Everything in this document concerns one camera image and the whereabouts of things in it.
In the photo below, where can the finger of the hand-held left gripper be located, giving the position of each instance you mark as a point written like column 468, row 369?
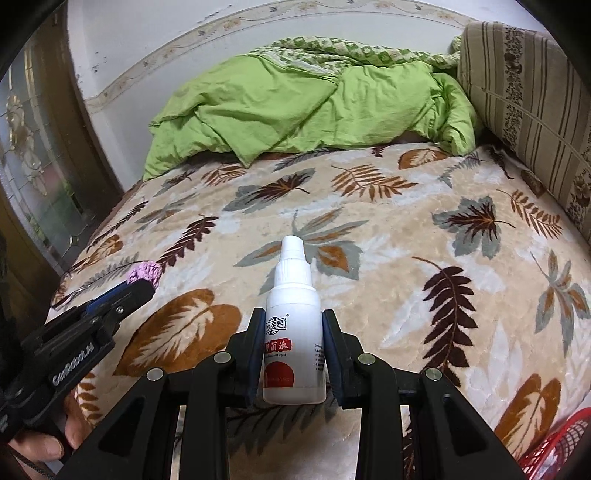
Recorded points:
column 106, row 296
column 129, row 300

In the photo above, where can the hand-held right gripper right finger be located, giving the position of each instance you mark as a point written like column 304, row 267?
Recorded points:
column 333, row 355

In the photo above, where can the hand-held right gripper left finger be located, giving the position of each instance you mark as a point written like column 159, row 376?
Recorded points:
column 256, row 355

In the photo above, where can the purple wrapper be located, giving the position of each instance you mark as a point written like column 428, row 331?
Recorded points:
column 145, row 272

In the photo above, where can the white spray bottle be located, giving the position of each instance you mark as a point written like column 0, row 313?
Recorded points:
column 293, row 323

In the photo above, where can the red plastic basket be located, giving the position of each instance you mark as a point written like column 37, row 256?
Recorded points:
column 554, row 457

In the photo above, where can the person's left hand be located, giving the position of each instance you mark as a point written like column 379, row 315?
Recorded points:
column 78, row 422

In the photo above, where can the wooden door with glass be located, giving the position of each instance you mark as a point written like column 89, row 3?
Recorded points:
column 41, row 161

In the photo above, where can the leaf print blanket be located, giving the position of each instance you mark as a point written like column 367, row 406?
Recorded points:
column 415, row 221

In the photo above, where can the green quilt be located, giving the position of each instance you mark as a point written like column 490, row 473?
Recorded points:
column 300, row 101

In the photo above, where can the striped brown cushion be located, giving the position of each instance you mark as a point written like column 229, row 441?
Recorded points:
column 521, row 101

